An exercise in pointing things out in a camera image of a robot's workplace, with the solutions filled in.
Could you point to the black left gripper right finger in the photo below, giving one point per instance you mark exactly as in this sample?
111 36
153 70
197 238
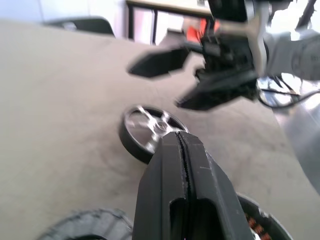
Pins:
212 185

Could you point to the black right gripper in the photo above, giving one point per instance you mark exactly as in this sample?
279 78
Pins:
225 55

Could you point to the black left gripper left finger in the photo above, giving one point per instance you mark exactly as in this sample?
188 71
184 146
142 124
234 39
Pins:
155 190

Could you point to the silver spoked rotor black rim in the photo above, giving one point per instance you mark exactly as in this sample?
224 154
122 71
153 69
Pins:
140 125

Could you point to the orange tray with parts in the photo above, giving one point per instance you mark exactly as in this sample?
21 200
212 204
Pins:
193 33

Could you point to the black framed glass cabinet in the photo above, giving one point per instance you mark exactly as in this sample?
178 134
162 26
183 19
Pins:
145 25

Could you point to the silver robot torso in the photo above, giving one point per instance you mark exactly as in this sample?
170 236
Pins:
305 140

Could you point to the black folding chair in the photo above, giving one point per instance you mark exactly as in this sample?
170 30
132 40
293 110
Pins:
85 25

